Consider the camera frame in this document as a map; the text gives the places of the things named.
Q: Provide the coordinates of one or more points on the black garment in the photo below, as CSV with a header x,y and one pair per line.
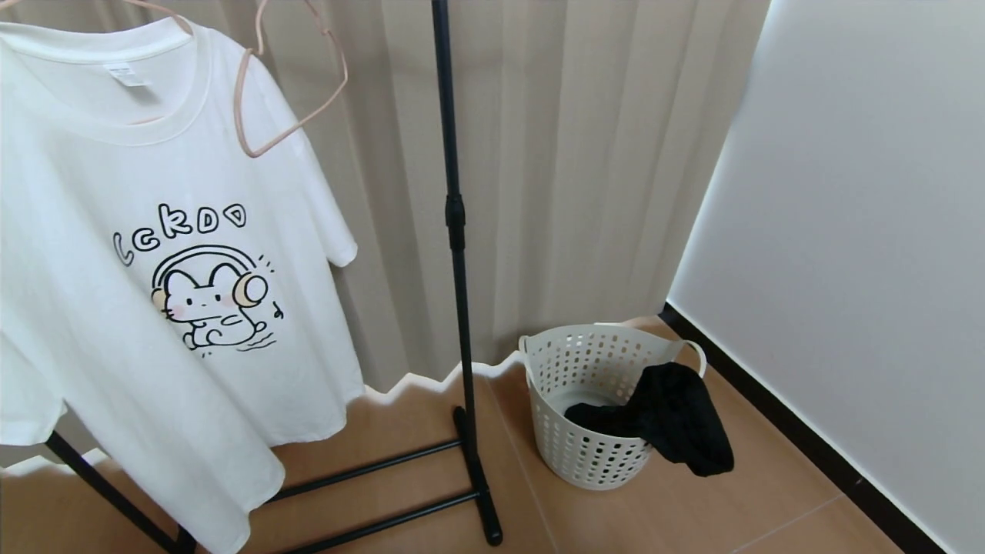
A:
x,y
677,423

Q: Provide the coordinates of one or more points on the white printed t-shirt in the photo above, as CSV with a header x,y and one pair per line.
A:
x,y
115,369

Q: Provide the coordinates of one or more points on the pink clothes hanger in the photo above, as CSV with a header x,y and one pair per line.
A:
x,y
181,23
240,100

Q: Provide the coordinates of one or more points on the black clothes rack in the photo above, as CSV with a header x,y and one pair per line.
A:
x,y
458,223

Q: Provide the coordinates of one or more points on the white laundry basket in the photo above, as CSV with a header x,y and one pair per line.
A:
x,y
585,454

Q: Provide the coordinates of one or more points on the beige curtain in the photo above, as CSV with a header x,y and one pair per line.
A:
x,y
577,154

